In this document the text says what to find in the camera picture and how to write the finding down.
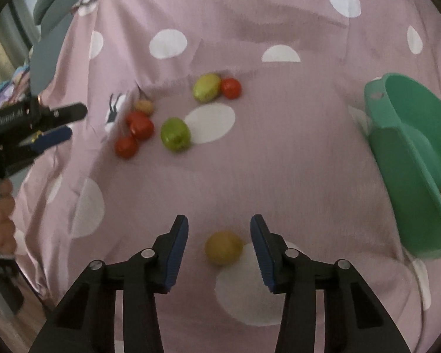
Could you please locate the yellow round fruit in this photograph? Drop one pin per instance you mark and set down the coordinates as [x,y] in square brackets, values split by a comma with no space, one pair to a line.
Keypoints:
[223,248]

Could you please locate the person's left hand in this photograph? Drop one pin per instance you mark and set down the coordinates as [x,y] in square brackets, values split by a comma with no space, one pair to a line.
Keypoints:
[8,243]

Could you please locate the green plastic basket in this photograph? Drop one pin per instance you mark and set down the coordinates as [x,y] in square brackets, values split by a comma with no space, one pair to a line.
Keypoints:
[405,138]

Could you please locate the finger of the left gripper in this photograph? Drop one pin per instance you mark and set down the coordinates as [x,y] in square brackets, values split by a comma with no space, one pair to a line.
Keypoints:
[42,141]
[70,113]

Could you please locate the red tomato beside back fruit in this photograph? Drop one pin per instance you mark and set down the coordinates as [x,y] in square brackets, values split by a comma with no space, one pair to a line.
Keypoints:
[231,88]

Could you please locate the green fruit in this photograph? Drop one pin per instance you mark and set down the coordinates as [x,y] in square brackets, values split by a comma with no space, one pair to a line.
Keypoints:
[175,134]

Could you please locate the grey sofa cushion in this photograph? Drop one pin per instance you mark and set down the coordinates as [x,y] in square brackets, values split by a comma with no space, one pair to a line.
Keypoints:
[54,18]

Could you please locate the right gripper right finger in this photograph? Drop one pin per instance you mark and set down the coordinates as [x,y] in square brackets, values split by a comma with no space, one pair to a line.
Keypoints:
[355,319]

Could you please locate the red tomato middle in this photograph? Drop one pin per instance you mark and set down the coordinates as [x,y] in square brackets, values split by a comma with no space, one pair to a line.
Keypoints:
[142,129]

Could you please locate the red tomato bottom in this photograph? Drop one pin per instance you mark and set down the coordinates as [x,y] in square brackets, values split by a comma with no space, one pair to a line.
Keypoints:
[126,147]

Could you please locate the pink polka dot cloth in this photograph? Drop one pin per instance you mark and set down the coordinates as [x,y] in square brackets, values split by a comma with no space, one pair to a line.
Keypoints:
[291,148]

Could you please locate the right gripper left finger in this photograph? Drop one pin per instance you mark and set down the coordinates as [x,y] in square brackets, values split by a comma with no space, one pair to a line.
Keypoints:
[84,319]

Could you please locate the yellow-green fruit at back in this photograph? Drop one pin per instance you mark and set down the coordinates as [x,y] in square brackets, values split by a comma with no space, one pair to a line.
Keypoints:
[207,88]

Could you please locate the small yellow-brown fruit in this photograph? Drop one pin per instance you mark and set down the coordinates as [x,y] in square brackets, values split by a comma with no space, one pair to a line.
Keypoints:
[144,106]

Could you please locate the red tomato top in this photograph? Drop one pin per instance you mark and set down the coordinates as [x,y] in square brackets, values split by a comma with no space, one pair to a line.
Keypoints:
[134,115]

